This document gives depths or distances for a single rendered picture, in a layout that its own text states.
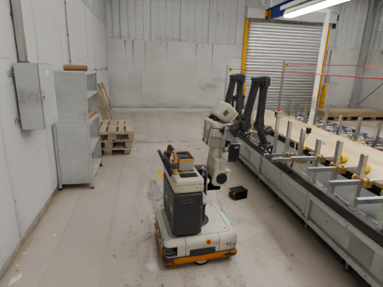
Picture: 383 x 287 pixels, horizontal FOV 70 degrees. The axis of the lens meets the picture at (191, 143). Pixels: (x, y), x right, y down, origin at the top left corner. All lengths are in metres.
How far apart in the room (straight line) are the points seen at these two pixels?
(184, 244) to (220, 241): 0.32
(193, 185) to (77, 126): 2.05
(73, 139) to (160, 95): 6.55
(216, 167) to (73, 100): 2.11
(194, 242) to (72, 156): 2.16
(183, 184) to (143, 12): 8.41
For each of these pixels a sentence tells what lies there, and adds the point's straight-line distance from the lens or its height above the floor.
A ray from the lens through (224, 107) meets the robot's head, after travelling 2.29.
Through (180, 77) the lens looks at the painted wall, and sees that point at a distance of 10.08.
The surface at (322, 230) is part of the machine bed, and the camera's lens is 3.08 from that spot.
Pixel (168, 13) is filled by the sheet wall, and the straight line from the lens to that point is 10.15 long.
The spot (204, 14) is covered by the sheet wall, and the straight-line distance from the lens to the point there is 10.35.
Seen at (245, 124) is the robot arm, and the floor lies 1.25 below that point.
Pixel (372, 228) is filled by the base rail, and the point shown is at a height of 0.70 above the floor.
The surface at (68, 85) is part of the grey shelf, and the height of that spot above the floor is 1.40.
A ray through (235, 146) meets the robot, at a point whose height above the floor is 1.03.
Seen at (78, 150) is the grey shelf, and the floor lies 0.56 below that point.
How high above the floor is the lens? 1.69
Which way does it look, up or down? 16 degrees down
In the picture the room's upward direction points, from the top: 2 degrees clockwise
